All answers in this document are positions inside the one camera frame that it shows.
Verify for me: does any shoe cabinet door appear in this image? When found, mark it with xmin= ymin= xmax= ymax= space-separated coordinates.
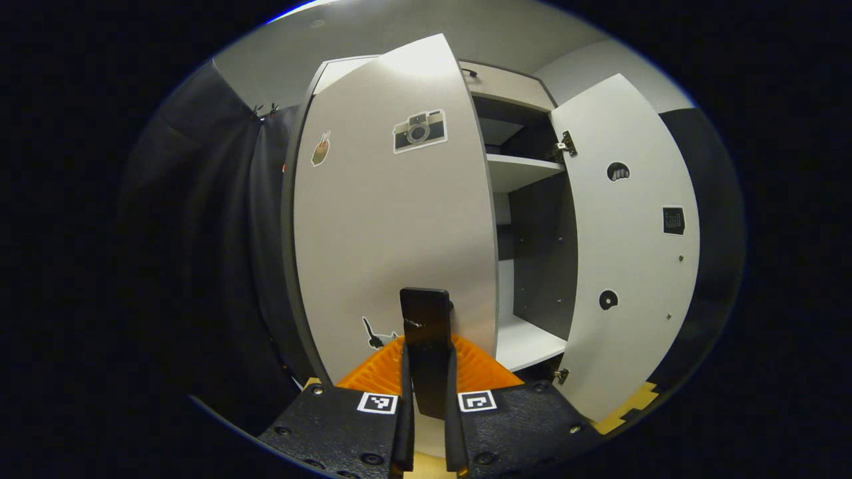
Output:
xmin=293 ymin=33 xmax=500 ymax=400
xmin=549 ymin=73 xmax=701 ymax=423

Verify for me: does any black door handle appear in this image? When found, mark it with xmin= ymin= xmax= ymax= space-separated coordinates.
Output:
xmin=399 ymin=287 xmax=455 ymax=420

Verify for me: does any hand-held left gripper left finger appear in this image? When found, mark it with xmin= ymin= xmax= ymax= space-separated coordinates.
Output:
xmin=256 ymin=336 xmax=417 ymax=479

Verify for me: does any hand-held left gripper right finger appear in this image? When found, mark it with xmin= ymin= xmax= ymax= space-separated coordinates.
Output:
xmin=443 ymin=336 xmax=603 ymax=479

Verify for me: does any beige cabinet drawer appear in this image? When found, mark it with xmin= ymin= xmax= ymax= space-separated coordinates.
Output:
xmin=459 ymin=60 xmax=556 ymax=112

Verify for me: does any double-door shoe cabinet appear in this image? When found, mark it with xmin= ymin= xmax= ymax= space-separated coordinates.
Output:
xmin=283 ymin=57 xmax=580 ymax=400

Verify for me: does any black backdrop cloth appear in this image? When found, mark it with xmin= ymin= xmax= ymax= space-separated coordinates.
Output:
xmin=116 ymin=59 xmax=747 ymax=440

